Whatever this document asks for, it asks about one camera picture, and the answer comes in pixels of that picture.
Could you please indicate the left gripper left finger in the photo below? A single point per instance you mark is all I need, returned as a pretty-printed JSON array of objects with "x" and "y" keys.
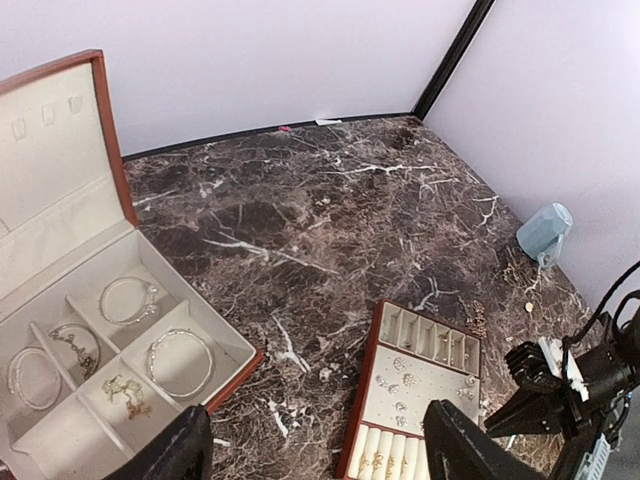
[{"x": 182, "y": 450}]

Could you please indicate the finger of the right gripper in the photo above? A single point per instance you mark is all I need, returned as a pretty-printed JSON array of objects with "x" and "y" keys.
[{"x": 534, "y": 413}]

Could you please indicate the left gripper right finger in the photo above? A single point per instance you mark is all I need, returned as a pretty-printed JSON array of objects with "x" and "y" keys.
[{"x": 457, "y": 448}]

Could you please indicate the beige jewelry tray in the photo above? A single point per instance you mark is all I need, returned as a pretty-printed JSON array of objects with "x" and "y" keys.
[{"x": 410, "y": 360}]

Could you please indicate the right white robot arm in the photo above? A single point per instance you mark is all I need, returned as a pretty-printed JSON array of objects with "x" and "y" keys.
[{"x": 607, "y": 353}]

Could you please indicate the wooden jewelry box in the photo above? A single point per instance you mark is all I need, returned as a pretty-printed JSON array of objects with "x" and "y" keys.
[{"x": 103, "y": 342}]

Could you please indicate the light blue plastic cup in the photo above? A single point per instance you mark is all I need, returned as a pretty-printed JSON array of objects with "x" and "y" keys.
[{"x": 542, "y": 236}]

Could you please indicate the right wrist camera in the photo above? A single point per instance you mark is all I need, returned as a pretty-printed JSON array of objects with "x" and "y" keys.
[{"x": 538, "y": 367}]

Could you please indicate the right black frame post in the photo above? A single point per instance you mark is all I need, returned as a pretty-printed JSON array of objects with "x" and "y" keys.
[{"x": 453, "y": 56}]

